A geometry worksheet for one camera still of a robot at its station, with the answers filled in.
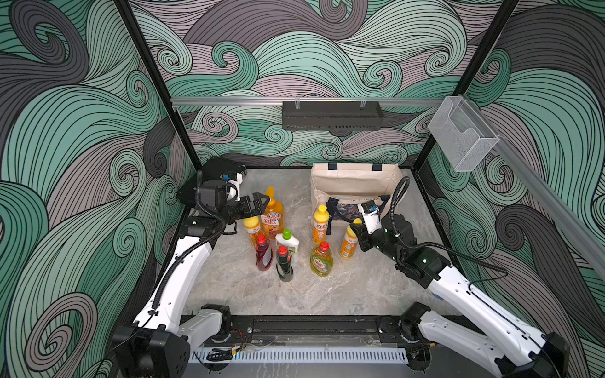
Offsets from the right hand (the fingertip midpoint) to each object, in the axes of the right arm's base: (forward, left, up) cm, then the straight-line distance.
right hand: (354, 223), depth 75 cm
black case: (+44, +62, -18) cm, 78 cm away
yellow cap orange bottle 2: (+3, +11, -3) cm, 11 cm away
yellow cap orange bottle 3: (-3, +1, -9) cm, 10 cm away
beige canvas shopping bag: (+24, -1, -10) cm, 26 cm away
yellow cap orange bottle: (+1, +34, -2) cm, 34 cm away
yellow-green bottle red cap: (-8, +11, -10) cm, 17 cm away
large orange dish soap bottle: (+5, +28, -5) cm, 28 cm away
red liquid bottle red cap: (-6, +30, -8) cm, 32 cm away
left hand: (+6, +31, +6) cm, 33 cm away
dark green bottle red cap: (-11, +23, -9) cm, 27 cm away
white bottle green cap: (-3, +22, -5) cm, 23 cm away
